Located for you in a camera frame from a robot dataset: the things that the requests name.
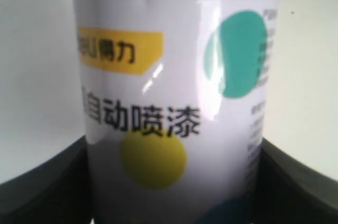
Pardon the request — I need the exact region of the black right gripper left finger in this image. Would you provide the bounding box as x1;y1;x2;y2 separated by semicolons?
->
1;136;93;223

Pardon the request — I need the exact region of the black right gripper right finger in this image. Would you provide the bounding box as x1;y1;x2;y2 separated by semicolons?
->
250;139;337;223

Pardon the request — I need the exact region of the white dotted spray paint can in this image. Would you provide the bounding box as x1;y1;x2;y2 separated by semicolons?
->
73;0;278;223

